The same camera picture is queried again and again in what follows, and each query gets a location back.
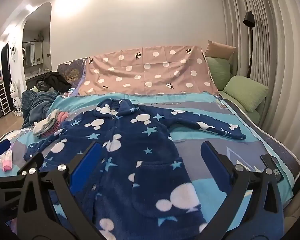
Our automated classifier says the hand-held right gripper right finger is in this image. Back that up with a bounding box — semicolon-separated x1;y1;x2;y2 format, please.
201;141;285;240

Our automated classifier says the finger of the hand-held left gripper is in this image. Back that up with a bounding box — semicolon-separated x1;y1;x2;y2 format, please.
0;154;44;183
0;140;11;160

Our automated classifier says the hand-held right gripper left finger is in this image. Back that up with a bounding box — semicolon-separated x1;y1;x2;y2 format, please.
16;141;108;240

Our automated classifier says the blue fleece star print robe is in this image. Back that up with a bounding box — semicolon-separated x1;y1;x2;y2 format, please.
24;99;247;240

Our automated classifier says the pink white baby sock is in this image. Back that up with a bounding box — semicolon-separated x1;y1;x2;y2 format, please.
0;150;13;172

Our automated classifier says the white shelf rack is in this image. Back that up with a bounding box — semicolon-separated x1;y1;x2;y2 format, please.
0;83;11;115

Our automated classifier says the grey white small garment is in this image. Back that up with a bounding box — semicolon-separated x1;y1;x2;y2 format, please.
33;109;60;138

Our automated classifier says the black phone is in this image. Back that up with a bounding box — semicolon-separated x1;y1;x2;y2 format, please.
260;154;284;182

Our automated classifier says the pink small garment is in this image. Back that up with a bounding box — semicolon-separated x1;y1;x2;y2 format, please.
41;111;70;138

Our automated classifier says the white bear figurine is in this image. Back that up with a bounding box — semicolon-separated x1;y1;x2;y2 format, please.
9;80;23;117

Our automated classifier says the teal fleece blanket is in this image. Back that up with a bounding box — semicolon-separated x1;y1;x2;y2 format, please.
21;89;63;128

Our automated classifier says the light green pillow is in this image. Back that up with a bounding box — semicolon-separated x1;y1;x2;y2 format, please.
223;75;269;113

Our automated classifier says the dark jacket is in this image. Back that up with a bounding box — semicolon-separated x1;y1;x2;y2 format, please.
36;71;72;92

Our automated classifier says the dark door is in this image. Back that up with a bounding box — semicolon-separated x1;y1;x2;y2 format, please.
1;42;10;78

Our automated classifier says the dark green pillow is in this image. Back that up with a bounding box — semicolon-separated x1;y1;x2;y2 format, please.
205;56;232;90

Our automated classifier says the purple printed cloth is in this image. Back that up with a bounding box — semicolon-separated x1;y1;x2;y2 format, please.
57;57;88;90

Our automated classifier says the mirror cabinet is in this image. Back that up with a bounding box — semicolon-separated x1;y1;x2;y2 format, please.
23;41;43;67

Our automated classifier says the pink polka dot cloth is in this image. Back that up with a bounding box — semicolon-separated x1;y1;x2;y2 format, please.
78;45;219;97

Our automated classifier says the beige pillow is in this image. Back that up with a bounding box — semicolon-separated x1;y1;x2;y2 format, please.
204;40;237;58

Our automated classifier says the grey pleated curtain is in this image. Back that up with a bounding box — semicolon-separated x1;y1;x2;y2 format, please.
219;0;300;155

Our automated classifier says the black floor lamp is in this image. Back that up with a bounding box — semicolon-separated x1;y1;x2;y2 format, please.
243;11;255;78

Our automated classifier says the white wall ornament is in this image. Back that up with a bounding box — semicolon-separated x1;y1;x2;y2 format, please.
9;36;17;64

